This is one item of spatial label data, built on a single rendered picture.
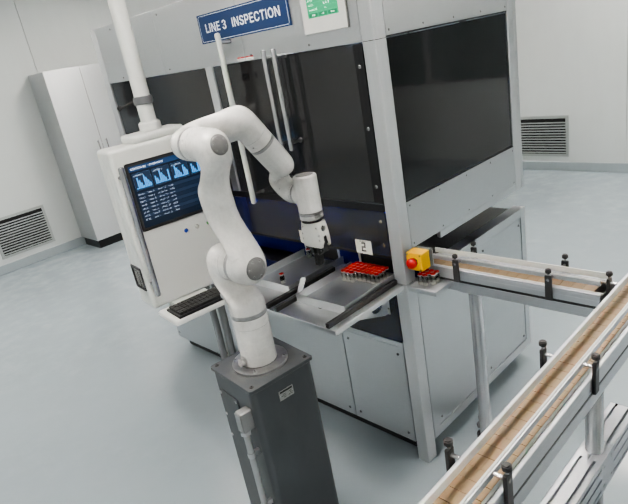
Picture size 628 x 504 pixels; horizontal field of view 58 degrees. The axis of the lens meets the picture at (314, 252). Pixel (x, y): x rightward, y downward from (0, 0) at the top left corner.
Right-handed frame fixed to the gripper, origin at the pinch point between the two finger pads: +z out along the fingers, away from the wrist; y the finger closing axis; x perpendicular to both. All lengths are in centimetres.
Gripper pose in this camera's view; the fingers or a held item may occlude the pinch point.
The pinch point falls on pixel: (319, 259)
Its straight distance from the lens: 204.3
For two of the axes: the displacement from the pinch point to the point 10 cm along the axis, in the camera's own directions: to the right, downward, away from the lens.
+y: -7.0, -1.4, 7.0
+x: -6.9, 3.7, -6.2
